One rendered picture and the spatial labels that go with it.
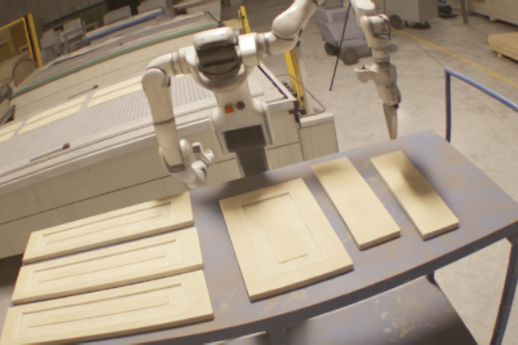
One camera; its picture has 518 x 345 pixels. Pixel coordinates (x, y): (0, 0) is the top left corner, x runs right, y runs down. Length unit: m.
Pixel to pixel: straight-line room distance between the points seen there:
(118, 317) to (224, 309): 0.28
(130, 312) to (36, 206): 2.19
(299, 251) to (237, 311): 0.24
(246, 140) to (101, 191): 1.48
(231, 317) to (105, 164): 2.10
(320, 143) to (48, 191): 1.80
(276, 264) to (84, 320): 0.53
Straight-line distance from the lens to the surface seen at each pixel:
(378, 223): 1.37
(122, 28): 10.18
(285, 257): 1.30
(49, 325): 1.35
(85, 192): 3.25
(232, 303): 1.23
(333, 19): 6.60
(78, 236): 1.70
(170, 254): 1.44
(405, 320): 2.13
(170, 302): 1.26
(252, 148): 2.00
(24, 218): 3.46
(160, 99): 1.69
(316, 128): 3.22
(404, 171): 1.60
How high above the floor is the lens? 1.82
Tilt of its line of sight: 26 degrees down
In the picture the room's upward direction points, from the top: 13 degrees counter-clockwise
